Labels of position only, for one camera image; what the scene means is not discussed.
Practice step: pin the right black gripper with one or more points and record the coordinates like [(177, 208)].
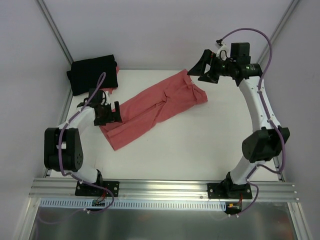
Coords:
[(213, 69)]

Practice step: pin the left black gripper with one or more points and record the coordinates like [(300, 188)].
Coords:
[(110, 114)]

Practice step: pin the red t shirt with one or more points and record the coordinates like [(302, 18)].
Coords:
[(110, 81), (153, 105)]

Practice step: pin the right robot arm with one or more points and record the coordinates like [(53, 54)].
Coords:
[(268, 137)]

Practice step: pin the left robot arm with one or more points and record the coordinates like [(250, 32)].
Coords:
[(63, 150)]

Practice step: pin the folded red t shirt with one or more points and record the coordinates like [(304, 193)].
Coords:
[(110, 81)]

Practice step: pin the folded black t shirt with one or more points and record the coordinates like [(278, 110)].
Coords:
[(84, 74)]

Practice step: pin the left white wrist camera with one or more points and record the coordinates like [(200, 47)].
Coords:
[(105, 98)]

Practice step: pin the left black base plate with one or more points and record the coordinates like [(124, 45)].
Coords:
[(88, 190)]

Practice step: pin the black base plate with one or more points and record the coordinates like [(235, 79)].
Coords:
[(221, 191), (88, 190)]

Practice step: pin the white slotted cable duct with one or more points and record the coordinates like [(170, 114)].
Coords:
[(126, 204)]

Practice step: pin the right rear frame post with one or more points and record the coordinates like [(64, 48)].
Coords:
[(273, 16)]

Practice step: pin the frame post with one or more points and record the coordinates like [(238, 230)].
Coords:
[(54, 28), (273, 16)]

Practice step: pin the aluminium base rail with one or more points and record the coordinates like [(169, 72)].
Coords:
[(176, 190)]

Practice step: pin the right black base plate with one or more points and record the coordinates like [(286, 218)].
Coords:
[(221, 191)]

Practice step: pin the left rear frame post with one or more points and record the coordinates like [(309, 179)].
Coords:
[(54, 28)]

